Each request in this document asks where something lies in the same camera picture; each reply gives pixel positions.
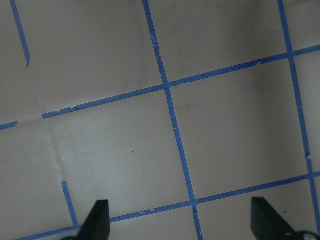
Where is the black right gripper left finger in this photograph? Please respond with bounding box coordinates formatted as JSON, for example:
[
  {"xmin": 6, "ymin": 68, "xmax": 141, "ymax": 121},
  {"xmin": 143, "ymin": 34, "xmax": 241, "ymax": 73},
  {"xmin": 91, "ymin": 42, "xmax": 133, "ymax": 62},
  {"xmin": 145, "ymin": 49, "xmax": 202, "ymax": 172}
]
[{"xmin": 75, "ymin": 199, "xmax": 111, "ymax": 240}]

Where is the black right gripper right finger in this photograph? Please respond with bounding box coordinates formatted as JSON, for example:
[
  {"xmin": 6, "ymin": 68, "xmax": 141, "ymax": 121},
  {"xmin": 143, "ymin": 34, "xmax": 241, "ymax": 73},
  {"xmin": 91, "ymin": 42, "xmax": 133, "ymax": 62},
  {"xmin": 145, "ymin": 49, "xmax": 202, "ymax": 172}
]
[{"xmin": 250, "ymin": 197, "xmax": 299, "ymax": 240}]

